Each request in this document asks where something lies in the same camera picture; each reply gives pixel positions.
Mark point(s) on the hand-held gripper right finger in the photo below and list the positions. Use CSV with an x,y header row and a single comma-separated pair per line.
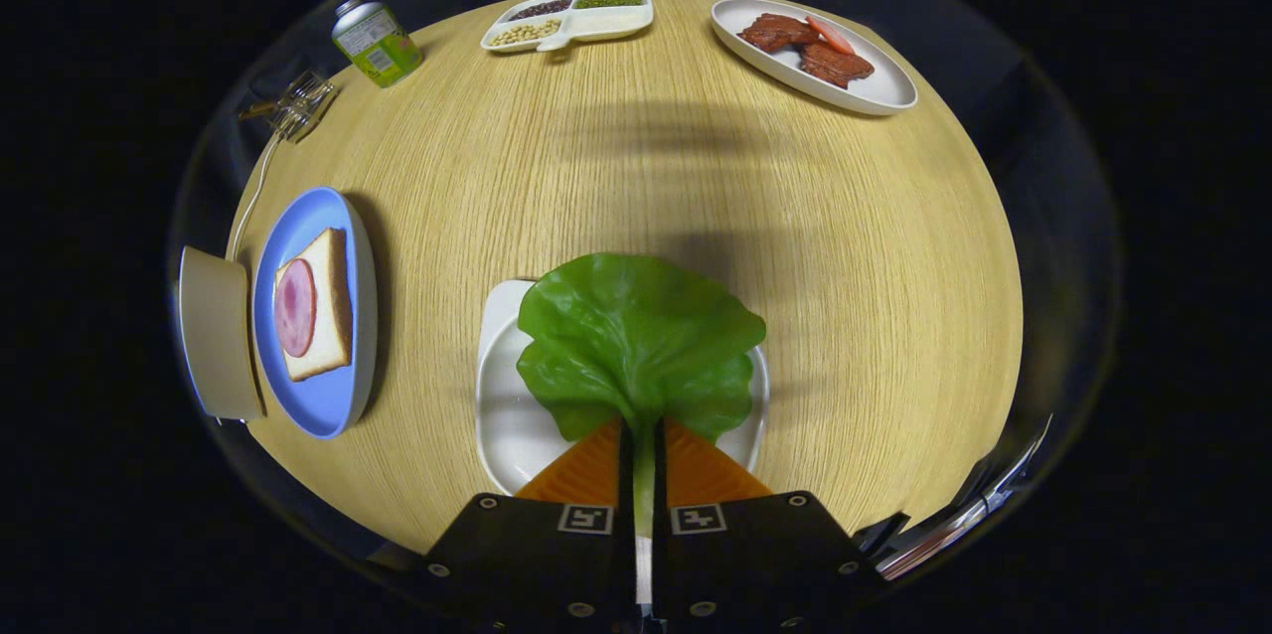
x,y
755,564

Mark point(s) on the green lettuce leaf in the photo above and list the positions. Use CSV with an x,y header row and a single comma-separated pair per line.
x,y
636,336

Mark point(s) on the white oval plate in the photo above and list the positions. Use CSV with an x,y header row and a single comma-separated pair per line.
x,y
884,87

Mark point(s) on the pale soybeans heap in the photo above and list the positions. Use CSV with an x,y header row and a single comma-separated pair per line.
x,y
524,33

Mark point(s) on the green beans heap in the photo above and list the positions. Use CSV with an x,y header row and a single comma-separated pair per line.
x,y
608,0

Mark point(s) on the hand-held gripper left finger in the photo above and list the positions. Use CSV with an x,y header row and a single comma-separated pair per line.
x,y
537,564

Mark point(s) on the pink ham slice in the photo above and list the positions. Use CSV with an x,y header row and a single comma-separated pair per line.
x,y
295,308

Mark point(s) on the white square plate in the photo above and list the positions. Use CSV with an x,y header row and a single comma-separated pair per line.
x,y
507,415

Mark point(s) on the white toaster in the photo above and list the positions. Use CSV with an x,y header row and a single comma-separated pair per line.
x,y
219,336

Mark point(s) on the white bread slice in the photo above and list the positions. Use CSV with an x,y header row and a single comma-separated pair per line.
x,y
330,316

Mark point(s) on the brown meat piece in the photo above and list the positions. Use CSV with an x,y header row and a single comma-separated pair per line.
x,y
778,31
835,65

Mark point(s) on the green label metal bottle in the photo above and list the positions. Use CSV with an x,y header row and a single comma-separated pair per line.
x,y
378,43

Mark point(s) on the pink sausage slice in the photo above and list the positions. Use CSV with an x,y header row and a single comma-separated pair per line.
x,y
830,35

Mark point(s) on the blue round plate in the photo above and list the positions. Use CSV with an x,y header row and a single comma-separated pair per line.
x,y
318,405

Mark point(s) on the white divided dish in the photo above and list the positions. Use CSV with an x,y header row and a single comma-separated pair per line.
x,y
606,21

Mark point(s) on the dark red beans heap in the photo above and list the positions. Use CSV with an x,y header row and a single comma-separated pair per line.
x,y
540,8

